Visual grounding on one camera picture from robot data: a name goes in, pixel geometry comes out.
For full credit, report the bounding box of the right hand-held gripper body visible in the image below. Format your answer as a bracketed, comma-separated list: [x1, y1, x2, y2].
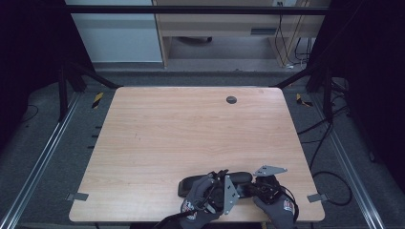
[252, 164, 288, 205]

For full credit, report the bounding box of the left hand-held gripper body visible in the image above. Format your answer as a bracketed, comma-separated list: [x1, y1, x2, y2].
[202, 171, 240, 217]

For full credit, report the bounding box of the black stapler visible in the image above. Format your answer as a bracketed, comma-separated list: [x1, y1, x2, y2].
[177, 171, 254, 199]

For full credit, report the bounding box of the person's left hand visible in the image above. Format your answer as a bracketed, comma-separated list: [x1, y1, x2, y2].
[179, 174, 224, 229]

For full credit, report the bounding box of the person's right hand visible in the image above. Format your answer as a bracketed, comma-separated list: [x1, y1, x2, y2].
[252, 194, 297, 229]

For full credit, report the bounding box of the grey tape tab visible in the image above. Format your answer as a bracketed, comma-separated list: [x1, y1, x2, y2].
[307, 193, 330, 204]
[65, 192, 90, 202]

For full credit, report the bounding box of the light wooden desk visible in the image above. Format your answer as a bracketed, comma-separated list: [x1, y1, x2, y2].
[152, 0, 330, 69]

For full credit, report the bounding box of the dark curtain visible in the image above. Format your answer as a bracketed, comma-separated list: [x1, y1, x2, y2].
[308, 0, 405, 192]
[0, 0, 94, 151]

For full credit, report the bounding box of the white cabinet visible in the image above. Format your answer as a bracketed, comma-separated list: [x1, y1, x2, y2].
[64, 0, 163, 64]

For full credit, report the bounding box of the yellow-handled tool right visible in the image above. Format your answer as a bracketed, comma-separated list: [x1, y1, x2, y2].
[295, 93, 314, 108]

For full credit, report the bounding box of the aluminium floor rail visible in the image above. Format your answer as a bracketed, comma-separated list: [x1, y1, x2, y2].
[309, 94, 387, 229]
[0, 92, 82, 229]

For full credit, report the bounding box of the black diagonal frame brace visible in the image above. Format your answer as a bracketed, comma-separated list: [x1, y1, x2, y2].
[272, 68, 320, 91]
[68, 61, 124, 91]

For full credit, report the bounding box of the black frame post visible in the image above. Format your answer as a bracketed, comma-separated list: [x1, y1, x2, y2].
[322, 66, 334, 122]
[57, 62, 69, 123]

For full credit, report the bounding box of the bundle of black cables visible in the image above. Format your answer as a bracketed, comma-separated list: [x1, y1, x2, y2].
[293, 36, 315, 67]

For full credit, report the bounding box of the black hanging cable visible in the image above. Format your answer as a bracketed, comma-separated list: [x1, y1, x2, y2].
[274, 3, 285, 50]

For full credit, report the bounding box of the black frame crossbar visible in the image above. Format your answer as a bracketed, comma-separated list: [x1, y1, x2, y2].
[65, 5, 332, 15]

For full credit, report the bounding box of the thin black floor cable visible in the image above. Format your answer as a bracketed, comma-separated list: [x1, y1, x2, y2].
[18, 103, 40, 124]

